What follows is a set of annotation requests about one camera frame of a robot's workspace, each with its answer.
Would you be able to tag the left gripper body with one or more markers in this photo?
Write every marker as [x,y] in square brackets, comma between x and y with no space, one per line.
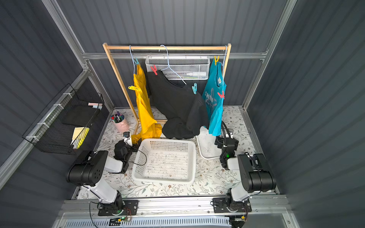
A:
[125,145]

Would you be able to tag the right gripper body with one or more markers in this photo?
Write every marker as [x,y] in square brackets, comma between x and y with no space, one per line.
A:
[224,141]

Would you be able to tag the yellow t-shirt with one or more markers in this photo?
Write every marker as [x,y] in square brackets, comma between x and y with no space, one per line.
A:
[150,127]

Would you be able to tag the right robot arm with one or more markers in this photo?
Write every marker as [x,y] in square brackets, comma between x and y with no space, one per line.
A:
[255,177]

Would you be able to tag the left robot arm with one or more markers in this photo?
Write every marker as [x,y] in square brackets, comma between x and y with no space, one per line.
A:
[87,171]

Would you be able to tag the white plastic tray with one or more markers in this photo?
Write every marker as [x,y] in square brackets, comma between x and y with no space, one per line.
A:
[208,150]

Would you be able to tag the pink pen cup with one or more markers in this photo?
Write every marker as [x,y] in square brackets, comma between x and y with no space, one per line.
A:
[120,122]

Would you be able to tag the white perforated laundry basket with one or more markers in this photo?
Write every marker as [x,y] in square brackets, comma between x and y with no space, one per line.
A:
[165,161]

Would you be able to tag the yellow notepad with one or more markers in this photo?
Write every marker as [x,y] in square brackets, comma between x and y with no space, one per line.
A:
[79,136]

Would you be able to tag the teal t-shirt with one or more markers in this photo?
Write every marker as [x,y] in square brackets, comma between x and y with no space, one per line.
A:
[214,104]

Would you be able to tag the black t-shirt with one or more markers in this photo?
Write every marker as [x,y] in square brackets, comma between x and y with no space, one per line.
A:
[184,110]

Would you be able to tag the teal clothespin on black shirt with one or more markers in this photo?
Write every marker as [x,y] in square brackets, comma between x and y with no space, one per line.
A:
[194,88]

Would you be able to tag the white tube in mesh basket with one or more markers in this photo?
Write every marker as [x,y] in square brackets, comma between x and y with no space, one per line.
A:
[197,75]

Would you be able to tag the red clothespin on black shirt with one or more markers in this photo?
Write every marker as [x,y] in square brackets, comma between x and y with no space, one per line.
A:
[154,69]

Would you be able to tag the wooden clothes rack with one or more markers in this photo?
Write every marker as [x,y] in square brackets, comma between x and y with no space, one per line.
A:
[187,49]

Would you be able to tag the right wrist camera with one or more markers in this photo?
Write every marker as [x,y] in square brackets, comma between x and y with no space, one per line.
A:
[229,133]

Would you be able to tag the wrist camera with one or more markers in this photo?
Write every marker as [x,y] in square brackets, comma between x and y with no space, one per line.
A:
[127,138]
[229,133]

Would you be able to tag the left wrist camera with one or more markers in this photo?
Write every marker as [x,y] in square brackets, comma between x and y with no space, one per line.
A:
[127,138]

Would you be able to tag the black notebook in wall basket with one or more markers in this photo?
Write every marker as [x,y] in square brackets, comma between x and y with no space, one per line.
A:
[81,116]

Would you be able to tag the black wire wall basket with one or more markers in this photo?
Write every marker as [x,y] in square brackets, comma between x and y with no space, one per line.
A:
[65,126]

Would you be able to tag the white wire mesh basket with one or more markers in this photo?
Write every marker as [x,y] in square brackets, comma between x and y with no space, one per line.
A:
[181,64]

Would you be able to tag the blue wire hanger black shirt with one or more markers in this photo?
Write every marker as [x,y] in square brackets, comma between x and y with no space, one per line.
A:
[168,65]

